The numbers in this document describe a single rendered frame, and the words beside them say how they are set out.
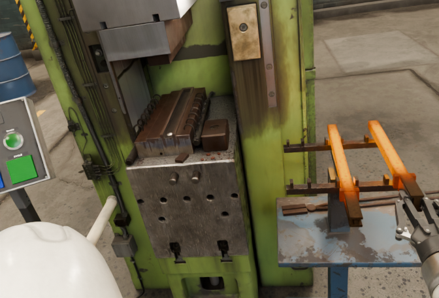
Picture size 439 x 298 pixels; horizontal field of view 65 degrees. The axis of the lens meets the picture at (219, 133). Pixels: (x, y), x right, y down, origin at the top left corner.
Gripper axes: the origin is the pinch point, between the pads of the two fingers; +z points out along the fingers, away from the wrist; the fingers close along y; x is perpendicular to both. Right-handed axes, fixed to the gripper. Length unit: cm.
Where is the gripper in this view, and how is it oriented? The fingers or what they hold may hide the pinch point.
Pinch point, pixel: (409, 191)
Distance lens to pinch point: 89.3
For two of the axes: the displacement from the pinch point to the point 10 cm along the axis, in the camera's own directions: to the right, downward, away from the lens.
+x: -1.5, -8.7, -4.6
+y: 9.8, -0.5, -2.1
